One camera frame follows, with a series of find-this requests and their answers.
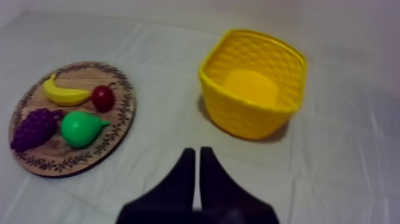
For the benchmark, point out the green toy pear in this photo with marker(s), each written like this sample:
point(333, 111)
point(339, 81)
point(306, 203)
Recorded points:
point(79, 129)

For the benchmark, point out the yellow toy banana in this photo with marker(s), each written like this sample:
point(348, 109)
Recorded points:
point(64, 94)

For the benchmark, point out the round wooden board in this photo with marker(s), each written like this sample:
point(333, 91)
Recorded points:
point(78, 147)

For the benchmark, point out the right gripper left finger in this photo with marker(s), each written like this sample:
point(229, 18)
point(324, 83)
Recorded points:
point(175, 194)

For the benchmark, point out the purple toy grapes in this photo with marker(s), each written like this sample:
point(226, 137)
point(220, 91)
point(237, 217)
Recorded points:
point(32, 129)

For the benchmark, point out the small red fruit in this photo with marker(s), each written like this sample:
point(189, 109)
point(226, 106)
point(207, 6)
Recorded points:
point(102, 98)

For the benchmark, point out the yellow plastic basket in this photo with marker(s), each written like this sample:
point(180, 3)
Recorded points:
point(250, 90)

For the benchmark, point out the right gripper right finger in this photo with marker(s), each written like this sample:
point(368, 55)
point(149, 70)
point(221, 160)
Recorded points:
point(225, 197)

